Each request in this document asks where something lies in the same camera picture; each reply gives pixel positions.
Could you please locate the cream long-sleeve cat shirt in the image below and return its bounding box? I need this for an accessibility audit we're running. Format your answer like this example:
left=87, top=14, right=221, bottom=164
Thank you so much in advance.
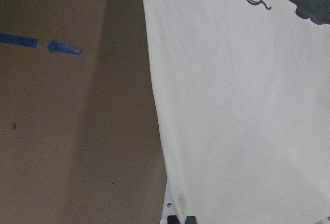
left=143, top=0, right=329, bottom=223

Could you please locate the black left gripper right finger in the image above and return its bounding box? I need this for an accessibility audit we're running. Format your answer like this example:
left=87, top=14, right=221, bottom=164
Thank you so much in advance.
left=185, top=216, right=196, bottom=224

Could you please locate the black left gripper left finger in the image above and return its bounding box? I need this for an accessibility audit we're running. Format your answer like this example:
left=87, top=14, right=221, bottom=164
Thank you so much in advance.
left=167, top=215, right=180, bottom=224

